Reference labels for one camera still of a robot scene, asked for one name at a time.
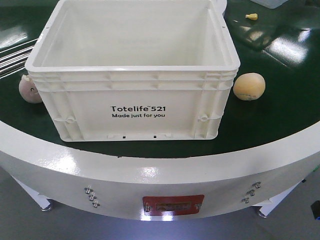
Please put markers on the white Totelife plastic crate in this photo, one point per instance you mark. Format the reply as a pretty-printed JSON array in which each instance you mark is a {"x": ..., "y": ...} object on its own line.
[{"x": 134, "y": 70}]

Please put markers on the pink round plush toy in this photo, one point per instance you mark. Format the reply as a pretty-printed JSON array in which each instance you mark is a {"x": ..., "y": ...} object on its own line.
[{"x": 28, "y": 90}]

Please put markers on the red warning label plate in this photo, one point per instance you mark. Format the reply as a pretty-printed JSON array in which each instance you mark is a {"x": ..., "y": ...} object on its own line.
[{"x": 172, "y": 205}]

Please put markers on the small yellow toy piece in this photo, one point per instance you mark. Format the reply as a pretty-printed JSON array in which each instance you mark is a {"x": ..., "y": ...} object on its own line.
[{"x": 252, "y": 16}]

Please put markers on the metal rods bundle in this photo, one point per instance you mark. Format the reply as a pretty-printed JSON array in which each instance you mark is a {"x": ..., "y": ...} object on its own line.
[{"x": 13, "y": 59}]

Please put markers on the clear plastic container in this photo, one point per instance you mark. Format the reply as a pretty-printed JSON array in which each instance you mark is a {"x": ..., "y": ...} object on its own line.
[{"x": 270, "y": 4}]

